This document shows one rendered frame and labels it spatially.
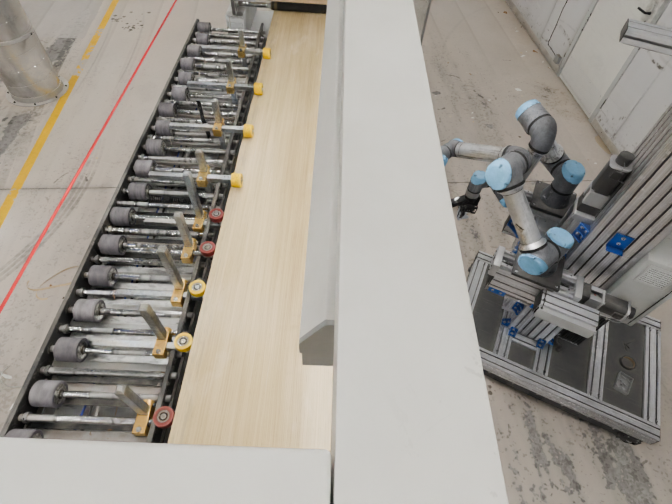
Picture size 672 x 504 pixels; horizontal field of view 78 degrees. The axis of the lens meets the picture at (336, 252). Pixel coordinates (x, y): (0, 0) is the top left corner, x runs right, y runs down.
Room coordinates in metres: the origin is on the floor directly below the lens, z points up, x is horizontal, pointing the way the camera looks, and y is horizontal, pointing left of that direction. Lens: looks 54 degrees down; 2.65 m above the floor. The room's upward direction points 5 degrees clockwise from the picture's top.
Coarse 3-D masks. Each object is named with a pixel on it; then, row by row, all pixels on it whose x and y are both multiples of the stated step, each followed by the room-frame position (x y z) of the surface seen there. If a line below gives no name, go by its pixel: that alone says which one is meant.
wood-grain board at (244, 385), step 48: (288, 48) 3.28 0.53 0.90; (288, 96) 2.63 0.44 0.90; (288, 144) 2.11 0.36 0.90; (240, 192) 1.65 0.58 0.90; (288, 192) 1.68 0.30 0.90; (240, 240) 1.31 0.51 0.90; (288, 240) 1.34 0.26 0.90; (240, 288) 1.02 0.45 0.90; (288, 288) 1.04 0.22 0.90; (240, 336) 0.77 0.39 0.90; (288, 336) 0.79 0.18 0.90; (192, 384) 0.54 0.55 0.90; (240, 384) 0.56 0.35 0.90; (288, 384) 0.57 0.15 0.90; (192, 432) 0.35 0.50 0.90; (240, 432) 0.37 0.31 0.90; (288, 432) 0.39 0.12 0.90
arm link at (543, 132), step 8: (544, 120) 1.62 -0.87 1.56; (552, 120) 1.62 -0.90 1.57; (536, 128) 1.60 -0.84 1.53; (544, 128) 1.59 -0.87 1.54; (552, 128) 1.59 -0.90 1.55; (536, 136) 1.58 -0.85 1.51; (544, 136) 1.57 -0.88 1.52; (552, 136) 1.57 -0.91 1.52; (528, 144) 1.60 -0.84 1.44; (536, 144) 1.56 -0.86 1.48; (544, 144) 1.55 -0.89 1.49; (552, 144) 1.56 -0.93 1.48; (536, 152) 1.55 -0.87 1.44; (544, 152) 1.54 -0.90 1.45; (536, 160) 1.55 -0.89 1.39; (496, 192) 1.59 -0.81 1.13
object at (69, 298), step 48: (240, 144) 2.37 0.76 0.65; (96, 240) 1.28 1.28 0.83; (144, 240) 1.39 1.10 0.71; (96, 288) 1.07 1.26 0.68; (144, 288) 1.08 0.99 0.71; (48, 336) 0.72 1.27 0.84; (96, 336) 0.79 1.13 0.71; (144, 336) 0.81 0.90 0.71; (192, 336) 0.86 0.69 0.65; (144, 384) 0.58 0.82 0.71; (0, 432) 0.31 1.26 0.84
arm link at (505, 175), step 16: (496, 160) 1.37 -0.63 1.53; (512, 160) 1.35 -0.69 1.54; (496, 176) 1.31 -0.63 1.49; (512, 176) 1.29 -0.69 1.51; (512, 192) 1.27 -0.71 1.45; (512, 208) 1.24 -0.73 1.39; (528, 208) 1.24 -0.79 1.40; (528, 224) 1.19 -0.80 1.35; (528, 240) 1.15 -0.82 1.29; (544, 240) 1.16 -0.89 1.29; (528, 256) 1.10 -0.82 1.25; (544, 256) 1.10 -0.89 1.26; (528, 272) 1.07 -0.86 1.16
